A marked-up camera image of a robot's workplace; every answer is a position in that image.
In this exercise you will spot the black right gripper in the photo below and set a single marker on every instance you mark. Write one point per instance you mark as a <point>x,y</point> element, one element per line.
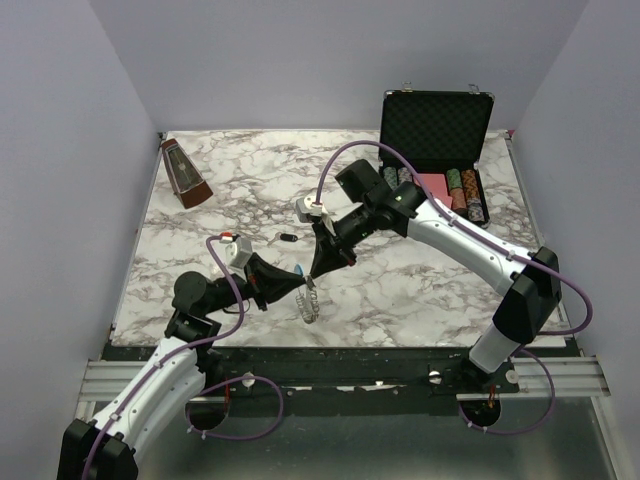
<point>330,252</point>

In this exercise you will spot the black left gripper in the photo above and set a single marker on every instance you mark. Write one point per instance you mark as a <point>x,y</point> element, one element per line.
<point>269,281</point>

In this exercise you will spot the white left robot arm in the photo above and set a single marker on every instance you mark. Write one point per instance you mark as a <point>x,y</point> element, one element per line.
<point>112,444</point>

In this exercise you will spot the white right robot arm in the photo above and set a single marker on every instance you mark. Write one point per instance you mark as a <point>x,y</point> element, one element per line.
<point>526,281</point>

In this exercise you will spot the brown wooden metronome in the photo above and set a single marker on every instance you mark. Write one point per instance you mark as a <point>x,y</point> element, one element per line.
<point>186,180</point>

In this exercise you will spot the pink playing card deck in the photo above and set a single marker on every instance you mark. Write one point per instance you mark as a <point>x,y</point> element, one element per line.
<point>436,184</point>

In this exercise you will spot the black poker chip case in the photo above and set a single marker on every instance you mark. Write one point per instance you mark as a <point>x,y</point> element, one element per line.
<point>438,131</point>

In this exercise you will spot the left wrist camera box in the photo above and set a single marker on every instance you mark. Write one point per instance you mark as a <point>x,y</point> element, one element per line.
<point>238,250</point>

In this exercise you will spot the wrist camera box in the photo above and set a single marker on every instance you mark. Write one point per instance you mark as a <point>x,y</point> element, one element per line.
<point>238,250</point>
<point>308,211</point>

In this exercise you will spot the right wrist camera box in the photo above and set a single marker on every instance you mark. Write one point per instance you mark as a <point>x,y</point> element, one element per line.
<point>308,211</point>

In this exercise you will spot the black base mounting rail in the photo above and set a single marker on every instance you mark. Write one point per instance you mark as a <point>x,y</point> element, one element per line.
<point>327,382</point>

